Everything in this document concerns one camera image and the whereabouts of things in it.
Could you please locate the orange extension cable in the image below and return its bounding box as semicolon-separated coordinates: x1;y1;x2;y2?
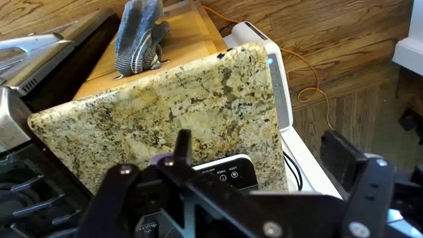
203;4;336;131

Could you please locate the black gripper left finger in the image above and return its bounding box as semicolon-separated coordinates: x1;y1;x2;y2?
75;128;249;238

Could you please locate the white robot cart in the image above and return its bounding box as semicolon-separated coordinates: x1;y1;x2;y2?
223;20;343;200

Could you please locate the black device with buttons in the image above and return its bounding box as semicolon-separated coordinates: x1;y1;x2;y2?
192;153;260;192

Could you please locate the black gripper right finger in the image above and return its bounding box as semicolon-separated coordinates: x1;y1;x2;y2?
320;130;423;238

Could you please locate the wooden base cabinet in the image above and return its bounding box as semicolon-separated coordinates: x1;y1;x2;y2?
72;0;229;100

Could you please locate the thin black cable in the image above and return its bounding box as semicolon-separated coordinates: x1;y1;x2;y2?
283;151;306;192

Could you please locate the blue striped towel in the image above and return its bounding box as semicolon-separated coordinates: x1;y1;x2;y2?
114;0;171;77

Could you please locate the speckled granite countertop slab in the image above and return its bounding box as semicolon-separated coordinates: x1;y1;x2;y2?
27;42;289;196

